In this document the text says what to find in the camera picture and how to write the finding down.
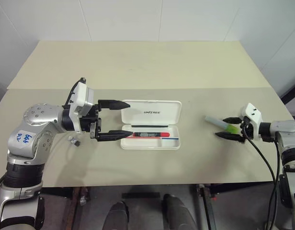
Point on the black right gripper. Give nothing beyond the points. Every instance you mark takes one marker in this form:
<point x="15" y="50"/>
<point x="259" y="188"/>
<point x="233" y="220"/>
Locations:
<point x="248" y="130"/>

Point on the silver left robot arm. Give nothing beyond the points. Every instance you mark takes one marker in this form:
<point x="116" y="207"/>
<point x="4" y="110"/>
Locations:
<point x="38" y="115"/>

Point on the black flat bar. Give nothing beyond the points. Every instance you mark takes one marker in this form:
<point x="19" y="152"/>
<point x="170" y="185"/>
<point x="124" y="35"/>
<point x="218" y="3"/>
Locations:
<point x="140" y="195"/>

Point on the white hard pencil case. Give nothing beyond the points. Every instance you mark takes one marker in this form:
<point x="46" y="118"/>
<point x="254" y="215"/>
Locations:
<point x="151" y="112"/>

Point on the small black and silver object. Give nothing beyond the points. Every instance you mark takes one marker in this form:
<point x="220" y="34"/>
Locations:
<point x="75" y="141"/>

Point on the dark rounded shape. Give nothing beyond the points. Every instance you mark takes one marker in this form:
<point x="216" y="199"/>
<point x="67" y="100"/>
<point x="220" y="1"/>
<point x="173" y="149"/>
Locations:
<point x="178" y="212"/>
<point x="117" y="215"/>

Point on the red marker with black cap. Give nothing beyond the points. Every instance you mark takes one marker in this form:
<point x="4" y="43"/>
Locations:
<point x="150" y="134"/>

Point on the rusty brown table leg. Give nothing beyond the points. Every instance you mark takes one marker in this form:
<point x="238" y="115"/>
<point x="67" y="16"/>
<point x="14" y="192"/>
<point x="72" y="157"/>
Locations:
<point x="76" y="208"/>

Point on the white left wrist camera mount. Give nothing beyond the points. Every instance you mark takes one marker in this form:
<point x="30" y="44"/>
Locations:
<point x="82" y="95"/>

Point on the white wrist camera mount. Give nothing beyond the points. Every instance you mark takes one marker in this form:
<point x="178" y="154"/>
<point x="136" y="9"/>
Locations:
<point x="82" y="95"/>
<point x="254" y="116"/>

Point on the black metal frame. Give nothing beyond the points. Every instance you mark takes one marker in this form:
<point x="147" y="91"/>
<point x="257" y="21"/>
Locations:
<point x="291" y="92"/>

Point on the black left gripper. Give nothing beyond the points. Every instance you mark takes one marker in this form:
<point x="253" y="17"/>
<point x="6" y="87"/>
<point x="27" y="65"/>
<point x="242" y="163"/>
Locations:
<point x="88" y="121"/>

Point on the dark metal table leg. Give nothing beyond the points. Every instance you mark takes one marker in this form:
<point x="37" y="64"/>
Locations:
<point x="206" y="208"/>

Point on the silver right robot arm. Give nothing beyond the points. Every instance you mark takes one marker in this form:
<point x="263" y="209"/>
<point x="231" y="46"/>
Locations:
<point x="285" y="127"/>

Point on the white label with blue writing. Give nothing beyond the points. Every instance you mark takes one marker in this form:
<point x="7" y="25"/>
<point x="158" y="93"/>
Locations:
<point x="24" y="138"/>

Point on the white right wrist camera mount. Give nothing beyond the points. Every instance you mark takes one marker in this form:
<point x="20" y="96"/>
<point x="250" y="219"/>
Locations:
<point x="254" y="116"/>

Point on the green marker with grey cap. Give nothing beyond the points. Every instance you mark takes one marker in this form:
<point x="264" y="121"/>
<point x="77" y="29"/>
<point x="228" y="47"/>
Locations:
<point x="219" y="123"/>

